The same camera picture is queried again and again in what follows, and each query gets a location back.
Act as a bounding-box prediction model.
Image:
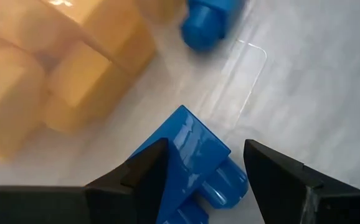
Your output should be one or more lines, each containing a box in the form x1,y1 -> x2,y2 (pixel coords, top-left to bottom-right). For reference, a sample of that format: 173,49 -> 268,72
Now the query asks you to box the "clear plastic bin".
0,0 -> 268,166

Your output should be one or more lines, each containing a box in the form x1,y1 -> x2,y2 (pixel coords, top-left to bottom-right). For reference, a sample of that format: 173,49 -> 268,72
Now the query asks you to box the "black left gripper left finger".
0,138 -> 170,224

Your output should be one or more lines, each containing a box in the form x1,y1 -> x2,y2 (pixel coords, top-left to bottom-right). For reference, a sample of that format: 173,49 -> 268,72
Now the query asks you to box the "blue toy block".
181,0 -> 246,52
126,105 -> 249,224

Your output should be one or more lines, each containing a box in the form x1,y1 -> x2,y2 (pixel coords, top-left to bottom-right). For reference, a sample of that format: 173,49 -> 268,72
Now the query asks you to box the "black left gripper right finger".
244,139 -> 360,224

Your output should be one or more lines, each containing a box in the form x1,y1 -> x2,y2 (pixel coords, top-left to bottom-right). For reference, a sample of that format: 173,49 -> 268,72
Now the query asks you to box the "small yellow toy block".
44,40 -> 131,135

